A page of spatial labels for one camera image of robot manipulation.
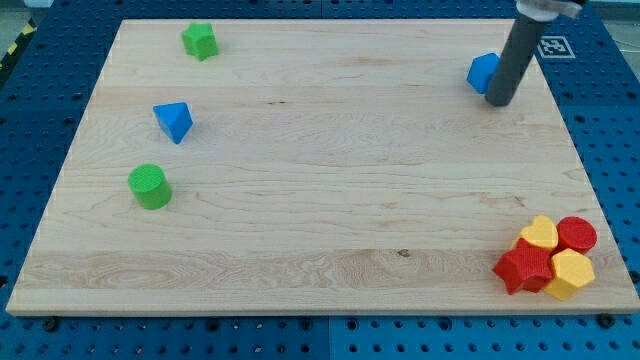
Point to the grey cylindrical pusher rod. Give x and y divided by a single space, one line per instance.
514 60

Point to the white fiducial marker tag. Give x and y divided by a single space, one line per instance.
555 47

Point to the wooden board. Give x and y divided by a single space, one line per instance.
333 168

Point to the green star block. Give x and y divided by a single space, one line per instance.
199 41

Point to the yellow heart block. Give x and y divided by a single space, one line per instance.
541 233

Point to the blue triangle block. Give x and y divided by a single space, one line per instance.
174 119

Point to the red star block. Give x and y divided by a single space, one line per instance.
524 267

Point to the red cylinder block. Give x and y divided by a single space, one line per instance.
577 234

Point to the white rod mount collar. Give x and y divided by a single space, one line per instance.
549 10

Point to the yellow hexagon block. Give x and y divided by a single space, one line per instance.
572 271

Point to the green cylinder block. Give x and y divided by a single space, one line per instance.
149 186

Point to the blue cube block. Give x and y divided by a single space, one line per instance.
481 71

